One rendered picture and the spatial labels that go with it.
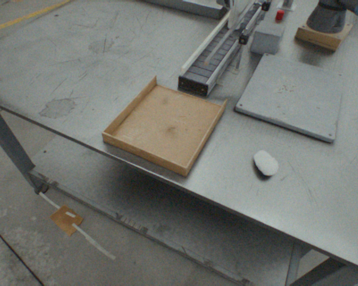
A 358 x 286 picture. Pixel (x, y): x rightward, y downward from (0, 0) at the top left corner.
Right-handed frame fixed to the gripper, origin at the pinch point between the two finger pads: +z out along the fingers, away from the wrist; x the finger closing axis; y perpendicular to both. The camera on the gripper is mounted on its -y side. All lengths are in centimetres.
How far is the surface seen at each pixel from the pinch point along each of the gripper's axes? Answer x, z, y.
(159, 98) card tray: 43.7, -6.9, 8.1
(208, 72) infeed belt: 28.6, -3.4, -3.0
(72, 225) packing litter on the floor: 111, 48, 47
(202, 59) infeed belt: 23.2, -0.3, 2.2
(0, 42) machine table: 44, -6, 82
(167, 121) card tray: 51, -11, 1
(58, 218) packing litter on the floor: 111, 50, 57
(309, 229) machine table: 64, -18, -44
